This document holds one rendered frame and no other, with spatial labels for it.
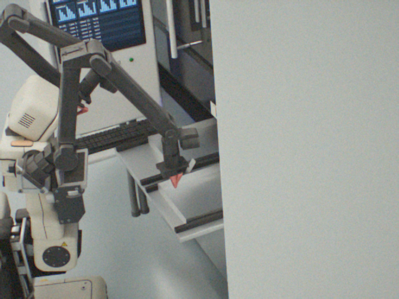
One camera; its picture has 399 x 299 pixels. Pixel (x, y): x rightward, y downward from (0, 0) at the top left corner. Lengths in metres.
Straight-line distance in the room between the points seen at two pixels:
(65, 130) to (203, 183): 0.69
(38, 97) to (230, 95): 1.90
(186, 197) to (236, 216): 2.03
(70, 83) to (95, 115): 1.13
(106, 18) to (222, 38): 2.58
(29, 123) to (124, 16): 0.89
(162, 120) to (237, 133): 1.72
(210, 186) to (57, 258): 0.64
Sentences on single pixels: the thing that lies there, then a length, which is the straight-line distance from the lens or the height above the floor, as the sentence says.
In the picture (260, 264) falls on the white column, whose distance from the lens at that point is 0.75.
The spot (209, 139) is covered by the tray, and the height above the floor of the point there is 0.88.
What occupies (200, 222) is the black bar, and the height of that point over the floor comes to 0.90.
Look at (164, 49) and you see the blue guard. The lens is 3.46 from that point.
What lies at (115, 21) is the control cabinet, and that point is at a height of 1.31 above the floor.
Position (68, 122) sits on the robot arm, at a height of 1.37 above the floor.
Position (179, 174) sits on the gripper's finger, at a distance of 2.56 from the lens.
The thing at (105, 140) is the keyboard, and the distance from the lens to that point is 3.32.
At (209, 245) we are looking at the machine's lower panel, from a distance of 3.66.
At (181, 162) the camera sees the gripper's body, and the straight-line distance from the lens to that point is 2.57.
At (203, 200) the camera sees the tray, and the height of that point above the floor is 0.88.
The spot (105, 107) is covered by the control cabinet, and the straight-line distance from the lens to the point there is 3.41.
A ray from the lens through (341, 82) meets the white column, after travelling 0.51.
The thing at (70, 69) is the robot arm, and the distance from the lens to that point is 2.26.
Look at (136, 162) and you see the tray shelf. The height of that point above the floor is 0.88.
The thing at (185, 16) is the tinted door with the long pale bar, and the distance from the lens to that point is 3.14.
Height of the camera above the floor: 2.51
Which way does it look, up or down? 32 degrees down
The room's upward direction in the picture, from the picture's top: 5 degrees counter-clockwise
